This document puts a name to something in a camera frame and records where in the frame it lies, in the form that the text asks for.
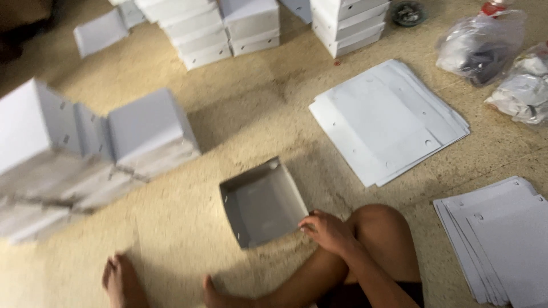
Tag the double stack of white boxes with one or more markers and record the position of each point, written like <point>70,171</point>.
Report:
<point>214,30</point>

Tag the person's right hand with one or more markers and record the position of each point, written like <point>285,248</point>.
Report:
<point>332,233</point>

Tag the person's black shorts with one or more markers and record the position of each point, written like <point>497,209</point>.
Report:
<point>338,297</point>

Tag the loose white box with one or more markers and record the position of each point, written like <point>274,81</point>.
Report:
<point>99,33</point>
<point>130,13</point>

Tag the narrow pile of flat cardboard sheets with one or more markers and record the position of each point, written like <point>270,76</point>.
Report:
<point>501,244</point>

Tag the round dark dish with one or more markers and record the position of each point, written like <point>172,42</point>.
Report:
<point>408,13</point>

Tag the single stack of white boxes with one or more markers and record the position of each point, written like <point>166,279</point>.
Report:
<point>349,25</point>

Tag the clear plastic bag dark contents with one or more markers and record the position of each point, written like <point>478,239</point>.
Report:
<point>479,47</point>

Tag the clear plastic bag white contents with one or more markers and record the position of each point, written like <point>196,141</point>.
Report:
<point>524,90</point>

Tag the wide pile of flat cardboard sheets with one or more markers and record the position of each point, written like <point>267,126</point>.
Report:
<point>385,119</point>

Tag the person's bare foot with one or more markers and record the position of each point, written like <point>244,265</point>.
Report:
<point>122,282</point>

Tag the person's bare leg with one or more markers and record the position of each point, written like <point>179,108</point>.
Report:
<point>381,231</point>

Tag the white box piece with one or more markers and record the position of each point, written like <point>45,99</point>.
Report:
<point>297,8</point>

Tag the blurred stack of white boxes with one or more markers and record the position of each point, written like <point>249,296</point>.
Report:
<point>64,158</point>

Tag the grey cardboard box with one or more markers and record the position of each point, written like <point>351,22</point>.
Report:
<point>265,205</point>

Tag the person's right fingers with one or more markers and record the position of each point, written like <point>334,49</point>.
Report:
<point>309,224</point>

